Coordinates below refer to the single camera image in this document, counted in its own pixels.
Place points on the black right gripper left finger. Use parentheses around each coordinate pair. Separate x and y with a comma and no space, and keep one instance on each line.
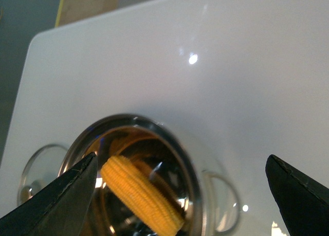
(58,209)

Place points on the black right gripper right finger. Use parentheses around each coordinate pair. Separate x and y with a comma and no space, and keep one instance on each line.
(302,201)

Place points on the glass pot lid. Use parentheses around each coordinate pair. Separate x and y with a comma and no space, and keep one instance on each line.
(41,169)

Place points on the yellow corn cob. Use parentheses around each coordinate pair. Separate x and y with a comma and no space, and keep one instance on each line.
(133,188)

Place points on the white electric cooking pot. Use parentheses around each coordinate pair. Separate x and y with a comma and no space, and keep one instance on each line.
(185,171)

